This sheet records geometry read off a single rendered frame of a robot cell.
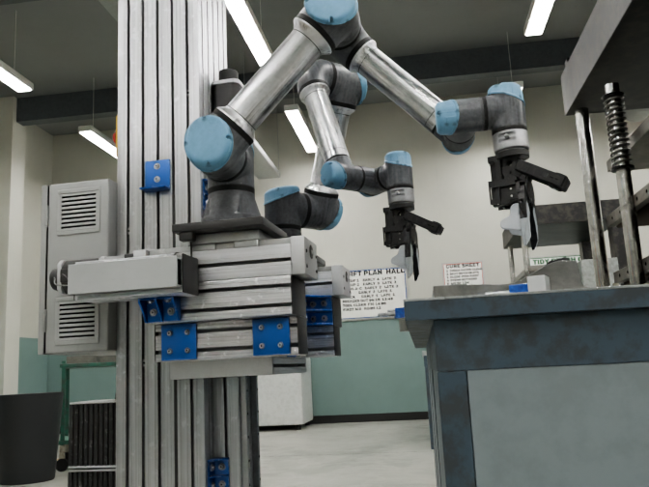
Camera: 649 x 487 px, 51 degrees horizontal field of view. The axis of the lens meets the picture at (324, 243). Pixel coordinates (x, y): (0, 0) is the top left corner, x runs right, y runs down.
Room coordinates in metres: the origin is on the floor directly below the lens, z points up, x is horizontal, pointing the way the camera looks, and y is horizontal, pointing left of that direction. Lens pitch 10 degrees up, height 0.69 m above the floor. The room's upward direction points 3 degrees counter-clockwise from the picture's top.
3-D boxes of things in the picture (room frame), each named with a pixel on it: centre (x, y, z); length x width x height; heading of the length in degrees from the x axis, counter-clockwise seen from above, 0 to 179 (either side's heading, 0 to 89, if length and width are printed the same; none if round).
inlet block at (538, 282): (1.45, -0.40, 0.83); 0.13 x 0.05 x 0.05; 62
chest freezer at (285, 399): (8.81, 1.05, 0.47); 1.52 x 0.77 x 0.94; 82
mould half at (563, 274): (1.91, -0.55, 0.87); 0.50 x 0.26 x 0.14; 83
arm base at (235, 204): (1.66, 0.23, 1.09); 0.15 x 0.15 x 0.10
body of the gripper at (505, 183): (1.44, -0.41, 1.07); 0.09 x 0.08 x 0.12; 62
